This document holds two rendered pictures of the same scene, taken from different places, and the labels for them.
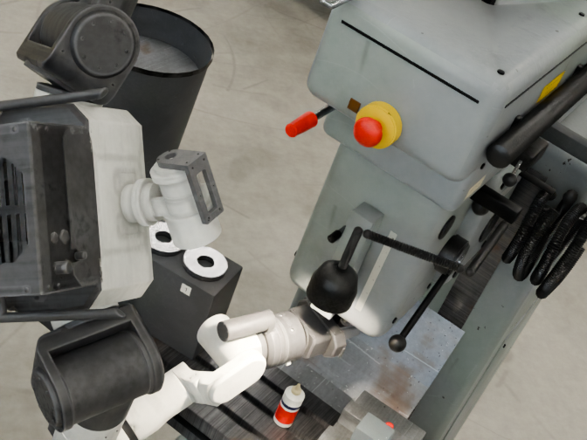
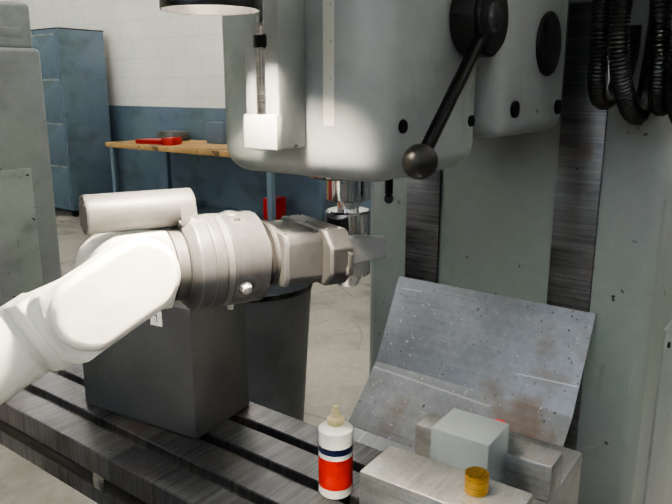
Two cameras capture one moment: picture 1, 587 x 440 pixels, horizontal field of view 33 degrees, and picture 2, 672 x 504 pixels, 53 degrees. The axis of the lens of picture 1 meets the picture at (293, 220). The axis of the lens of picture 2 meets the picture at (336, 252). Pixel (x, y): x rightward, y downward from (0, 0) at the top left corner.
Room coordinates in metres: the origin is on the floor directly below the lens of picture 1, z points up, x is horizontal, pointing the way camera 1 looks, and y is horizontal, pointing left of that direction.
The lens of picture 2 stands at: (0.67, -0.32, 1.39)
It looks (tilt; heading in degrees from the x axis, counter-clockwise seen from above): 14 degrees down; 16
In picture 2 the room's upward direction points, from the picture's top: straight up
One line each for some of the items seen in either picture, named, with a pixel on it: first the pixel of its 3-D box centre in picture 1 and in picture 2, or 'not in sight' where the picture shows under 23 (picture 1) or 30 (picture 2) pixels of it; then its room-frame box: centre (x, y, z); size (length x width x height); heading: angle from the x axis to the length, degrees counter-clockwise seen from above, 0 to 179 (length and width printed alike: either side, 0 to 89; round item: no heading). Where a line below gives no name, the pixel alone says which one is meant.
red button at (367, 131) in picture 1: (369, 130); not in sight; (1.10, -0.05, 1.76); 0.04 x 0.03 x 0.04; 69
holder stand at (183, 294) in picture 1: (173, 285); (163, 342); (1.50, 0.18, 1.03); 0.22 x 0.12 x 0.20; 76
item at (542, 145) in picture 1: (520, 160); not in sight; (1.35, -0.29, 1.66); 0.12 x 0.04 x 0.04; 159
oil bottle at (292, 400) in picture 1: (291, 402); (335, 448); (1.35, -0.12, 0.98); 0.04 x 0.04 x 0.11
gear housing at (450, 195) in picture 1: (444, 112); not in sight; (1.38, -0.16, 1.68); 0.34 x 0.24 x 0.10; 159
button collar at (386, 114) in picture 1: (378, 125); not in sight; (1.12, -0.06, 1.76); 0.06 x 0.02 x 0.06; 69
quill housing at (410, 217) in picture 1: (385, 222); (352, 5); (1.34, -0.14, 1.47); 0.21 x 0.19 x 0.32; 69
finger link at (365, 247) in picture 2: (348, 334); (363, 249); (1.32, -0.16, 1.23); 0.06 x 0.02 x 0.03; 137
